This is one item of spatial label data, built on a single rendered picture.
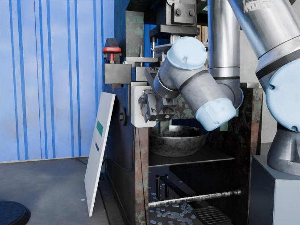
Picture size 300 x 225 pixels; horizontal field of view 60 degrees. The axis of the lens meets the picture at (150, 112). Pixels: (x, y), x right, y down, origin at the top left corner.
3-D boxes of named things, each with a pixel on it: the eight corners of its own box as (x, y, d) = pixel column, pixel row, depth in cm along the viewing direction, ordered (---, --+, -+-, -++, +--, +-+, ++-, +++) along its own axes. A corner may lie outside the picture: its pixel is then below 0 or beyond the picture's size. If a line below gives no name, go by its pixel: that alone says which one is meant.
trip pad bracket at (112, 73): (132, 116, 93) (132, 60, 91) (105, 117, 90) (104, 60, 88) (128, 114, 99) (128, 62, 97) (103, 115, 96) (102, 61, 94)
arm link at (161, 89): (155, 63, 62) (186, 64, 64) (150, 73, 66) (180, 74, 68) (160, 91, 59) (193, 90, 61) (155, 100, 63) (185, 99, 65)
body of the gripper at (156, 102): (144, 123, 73) (156, 104, 62) (140, 96, 76) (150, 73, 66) (169, 122, 75) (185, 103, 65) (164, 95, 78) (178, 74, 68)
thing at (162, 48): (164, 44, 93) (164, 41, 93) (143, 53, 121) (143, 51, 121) (234, 44, 101) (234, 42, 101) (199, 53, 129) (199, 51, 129)
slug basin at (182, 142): (222, 156, 117) (222, 135, 116) (150, 163, 107) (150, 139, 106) (189, 141, 149) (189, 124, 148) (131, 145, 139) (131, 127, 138)
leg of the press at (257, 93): (272, 235, 110) (283, 15, 101) (248, 239, 107) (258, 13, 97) (182, 168, 198) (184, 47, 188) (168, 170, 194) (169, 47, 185)
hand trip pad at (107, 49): (122, 69, 90) (122, 47, 89) (104, 69, 88) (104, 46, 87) (118, 70, 97) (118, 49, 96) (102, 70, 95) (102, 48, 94)
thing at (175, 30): (200, 39, 118) (201, 27, 117) (159, 37, 112) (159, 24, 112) (185, 45, 133) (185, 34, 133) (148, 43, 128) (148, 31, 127)
